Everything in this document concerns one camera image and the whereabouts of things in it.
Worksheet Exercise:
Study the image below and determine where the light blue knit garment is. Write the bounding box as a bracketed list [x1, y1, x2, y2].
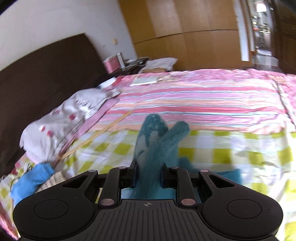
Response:
[11, 163, 55, 206]

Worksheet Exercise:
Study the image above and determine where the beige plaid folded garment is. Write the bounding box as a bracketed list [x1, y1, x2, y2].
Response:
[35, 171, 73, 193]

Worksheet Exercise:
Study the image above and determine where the pink storage box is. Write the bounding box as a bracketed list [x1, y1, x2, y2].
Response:
[103, 52, 125, 73]

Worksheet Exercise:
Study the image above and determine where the wooden wardrobe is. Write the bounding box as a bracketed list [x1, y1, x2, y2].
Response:
[119, 1, 251, 70]

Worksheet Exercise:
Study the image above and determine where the wooden stick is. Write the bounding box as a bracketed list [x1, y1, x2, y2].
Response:
[58, 111, 133, 160]

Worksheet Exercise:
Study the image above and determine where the dark wooden headboard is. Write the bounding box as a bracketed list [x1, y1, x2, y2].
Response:
[1, 34, 108, 176]

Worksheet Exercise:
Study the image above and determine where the white pillow with pink dots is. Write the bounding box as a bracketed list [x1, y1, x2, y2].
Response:
[20, 88, 120, 163]

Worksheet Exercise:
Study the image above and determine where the dark nightstand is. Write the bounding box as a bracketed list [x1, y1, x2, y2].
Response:
[109, 57, 151, 77]

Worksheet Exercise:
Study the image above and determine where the dark wooden door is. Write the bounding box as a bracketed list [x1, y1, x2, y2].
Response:
[270, 1, 295, 74]

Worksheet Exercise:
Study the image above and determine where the white paper on bed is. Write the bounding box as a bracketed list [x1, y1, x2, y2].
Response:
[130, 76, 159, 86]

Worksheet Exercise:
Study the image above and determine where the teal knit sweater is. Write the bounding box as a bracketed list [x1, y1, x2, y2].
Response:
[121, 112, 242, 200]

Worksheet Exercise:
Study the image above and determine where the pink and green checked bedspread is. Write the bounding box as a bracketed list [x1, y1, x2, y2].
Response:
[1, 69, 295, 240]

